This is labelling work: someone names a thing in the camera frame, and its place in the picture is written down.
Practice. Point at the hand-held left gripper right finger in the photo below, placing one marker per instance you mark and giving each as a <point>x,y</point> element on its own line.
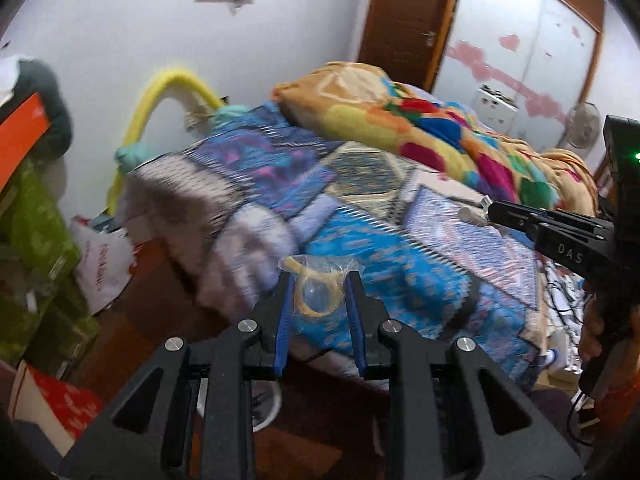
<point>354,320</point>

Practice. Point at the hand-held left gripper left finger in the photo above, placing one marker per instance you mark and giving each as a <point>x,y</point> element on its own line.
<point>282,320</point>

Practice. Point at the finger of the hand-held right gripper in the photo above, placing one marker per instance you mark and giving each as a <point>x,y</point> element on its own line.
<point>575,219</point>
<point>510,217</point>

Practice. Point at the small white plastic piece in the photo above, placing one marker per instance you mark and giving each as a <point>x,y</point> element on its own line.
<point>472,215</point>

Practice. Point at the white plastic bin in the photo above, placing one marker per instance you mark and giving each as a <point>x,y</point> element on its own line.
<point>267,407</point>

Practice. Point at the person's right forearm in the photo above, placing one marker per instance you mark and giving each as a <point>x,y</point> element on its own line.
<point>622,400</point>

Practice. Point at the person's right hand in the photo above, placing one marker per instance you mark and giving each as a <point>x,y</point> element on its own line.
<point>592,330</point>

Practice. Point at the white standing fan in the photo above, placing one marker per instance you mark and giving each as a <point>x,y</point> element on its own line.
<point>582,125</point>

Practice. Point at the small white cabinet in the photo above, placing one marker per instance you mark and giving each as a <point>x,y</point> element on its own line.
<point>495,110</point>

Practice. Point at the colourful fleece blanket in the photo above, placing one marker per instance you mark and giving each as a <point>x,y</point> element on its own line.
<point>400,125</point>

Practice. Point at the blue patchwork bedsheet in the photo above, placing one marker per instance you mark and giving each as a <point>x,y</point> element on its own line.
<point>260,175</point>

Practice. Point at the wooden wardrobe with sliding doors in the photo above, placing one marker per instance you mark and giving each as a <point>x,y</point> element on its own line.
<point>530,40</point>

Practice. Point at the white shopping bag red print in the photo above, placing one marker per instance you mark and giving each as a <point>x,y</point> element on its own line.
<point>100,265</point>

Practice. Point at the brown wooden door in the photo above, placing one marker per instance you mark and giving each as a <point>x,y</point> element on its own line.
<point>405,20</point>

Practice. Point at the red patterned box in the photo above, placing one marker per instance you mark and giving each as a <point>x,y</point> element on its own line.
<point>65,400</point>

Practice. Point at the yellow foam tube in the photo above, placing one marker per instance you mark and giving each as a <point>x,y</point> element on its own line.
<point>150,105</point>

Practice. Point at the green gift bag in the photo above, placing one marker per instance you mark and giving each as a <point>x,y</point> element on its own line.
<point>35,225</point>

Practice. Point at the orange cardboard box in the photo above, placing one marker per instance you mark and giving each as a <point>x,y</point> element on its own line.
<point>20,135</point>

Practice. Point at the dark grey cushion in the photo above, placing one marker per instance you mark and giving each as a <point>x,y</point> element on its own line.
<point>47,100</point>

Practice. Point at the white cloth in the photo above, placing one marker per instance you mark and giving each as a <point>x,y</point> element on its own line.
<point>7,77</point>

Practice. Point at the teal foam rail cover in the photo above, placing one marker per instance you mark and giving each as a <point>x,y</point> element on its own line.
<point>230,116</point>
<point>131,156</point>

